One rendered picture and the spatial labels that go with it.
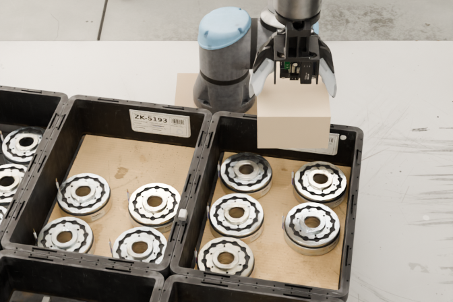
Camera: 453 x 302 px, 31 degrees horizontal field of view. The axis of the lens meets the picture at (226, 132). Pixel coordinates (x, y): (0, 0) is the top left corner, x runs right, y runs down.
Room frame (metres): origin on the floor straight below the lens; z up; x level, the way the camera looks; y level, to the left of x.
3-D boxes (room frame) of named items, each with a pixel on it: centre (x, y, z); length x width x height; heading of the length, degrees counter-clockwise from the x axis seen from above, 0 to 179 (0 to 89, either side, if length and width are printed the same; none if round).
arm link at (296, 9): (1.02, -0.12, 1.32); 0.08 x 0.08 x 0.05
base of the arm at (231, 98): (1.45, 0.00, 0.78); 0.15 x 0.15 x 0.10
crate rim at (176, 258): (0.96, -0.08, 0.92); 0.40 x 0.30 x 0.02; 168
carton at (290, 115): (1.04, -0.12, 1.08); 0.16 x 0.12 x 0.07; 178
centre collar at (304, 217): (0.94, -0.15, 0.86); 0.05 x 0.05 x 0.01
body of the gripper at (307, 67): (1.01, -0.11, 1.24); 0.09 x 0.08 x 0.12; 178
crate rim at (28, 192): (1.02, 0.21, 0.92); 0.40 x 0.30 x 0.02; 168
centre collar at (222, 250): (0.87, 0.01, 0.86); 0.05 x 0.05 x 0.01
